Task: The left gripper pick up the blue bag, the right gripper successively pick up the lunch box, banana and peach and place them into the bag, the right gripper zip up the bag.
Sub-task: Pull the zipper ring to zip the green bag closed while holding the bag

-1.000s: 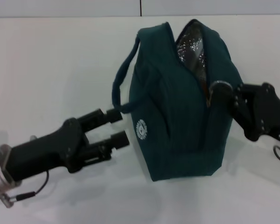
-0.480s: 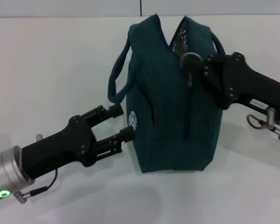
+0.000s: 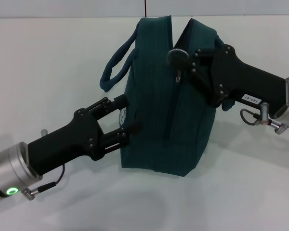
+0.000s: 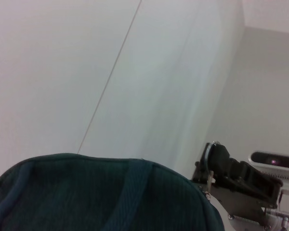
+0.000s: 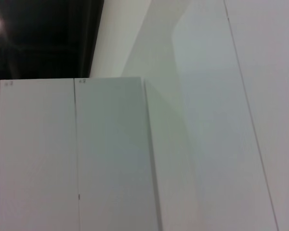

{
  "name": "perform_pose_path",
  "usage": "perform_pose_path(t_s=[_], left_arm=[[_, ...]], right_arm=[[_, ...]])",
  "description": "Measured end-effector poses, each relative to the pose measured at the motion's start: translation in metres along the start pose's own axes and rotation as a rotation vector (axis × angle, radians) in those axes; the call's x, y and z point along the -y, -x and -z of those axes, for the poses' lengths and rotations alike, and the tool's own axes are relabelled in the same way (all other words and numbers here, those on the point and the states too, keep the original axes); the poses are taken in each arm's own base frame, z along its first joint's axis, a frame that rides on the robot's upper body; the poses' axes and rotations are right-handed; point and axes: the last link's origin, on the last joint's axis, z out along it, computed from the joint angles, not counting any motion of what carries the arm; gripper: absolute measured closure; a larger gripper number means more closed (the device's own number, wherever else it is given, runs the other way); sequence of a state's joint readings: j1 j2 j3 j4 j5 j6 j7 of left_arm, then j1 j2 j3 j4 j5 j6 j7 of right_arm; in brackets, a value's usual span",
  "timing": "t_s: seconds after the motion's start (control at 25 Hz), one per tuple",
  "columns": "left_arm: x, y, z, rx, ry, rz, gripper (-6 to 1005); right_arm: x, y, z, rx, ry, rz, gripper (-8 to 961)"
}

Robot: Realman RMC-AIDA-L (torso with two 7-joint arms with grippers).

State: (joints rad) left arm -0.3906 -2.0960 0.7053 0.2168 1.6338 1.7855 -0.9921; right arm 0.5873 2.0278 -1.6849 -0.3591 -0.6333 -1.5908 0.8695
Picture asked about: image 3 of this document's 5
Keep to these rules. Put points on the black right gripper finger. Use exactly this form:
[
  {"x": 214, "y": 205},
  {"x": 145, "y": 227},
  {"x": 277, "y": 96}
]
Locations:
[
  {"x": 202, "y": 79},
  {"x": 204, "y": 54}
]

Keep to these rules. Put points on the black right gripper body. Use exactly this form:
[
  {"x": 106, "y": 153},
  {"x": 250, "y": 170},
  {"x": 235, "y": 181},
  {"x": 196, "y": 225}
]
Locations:
[{"x": 245, "y": 79}]

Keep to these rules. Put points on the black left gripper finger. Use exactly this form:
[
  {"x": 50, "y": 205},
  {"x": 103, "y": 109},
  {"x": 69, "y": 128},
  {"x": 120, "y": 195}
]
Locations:
[
  {"x": 120, "y": 137},
  {"x": 106, "y": 103}
]

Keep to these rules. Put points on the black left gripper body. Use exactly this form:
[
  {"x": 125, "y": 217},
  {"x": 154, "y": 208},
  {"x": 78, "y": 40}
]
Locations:
[{"x": 67, "y": 139}]

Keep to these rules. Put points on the dark teal insulated lunch bag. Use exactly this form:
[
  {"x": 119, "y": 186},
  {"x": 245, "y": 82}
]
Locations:
[{"x": 159, "y": 115}]

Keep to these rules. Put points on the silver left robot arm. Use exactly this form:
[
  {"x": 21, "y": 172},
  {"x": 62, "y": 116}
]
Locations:
[{"x": 9, "y": 170}]

